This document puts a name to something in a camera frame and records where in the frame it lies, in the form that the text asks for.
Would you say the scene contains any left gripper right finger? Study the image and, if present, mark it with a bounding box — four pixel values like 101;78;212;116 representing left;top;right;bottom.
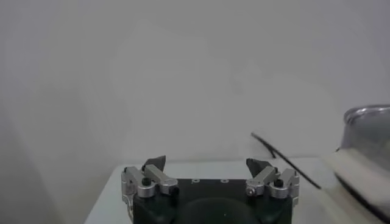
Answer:
246;158;300;199

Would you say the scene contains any black cooker power cord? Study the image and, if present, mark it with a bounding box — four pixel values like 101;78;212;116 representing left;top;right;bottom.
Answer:
250;131;322;190

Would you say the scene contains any perforated steel steamer basket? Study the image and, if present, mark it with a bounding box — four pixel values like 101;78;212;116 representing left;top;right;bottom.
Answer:
324;104;390;211

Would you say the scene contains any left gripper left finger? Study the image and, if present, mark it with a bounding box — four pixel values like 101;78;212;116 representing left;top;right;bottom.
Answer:
121;155;179;198

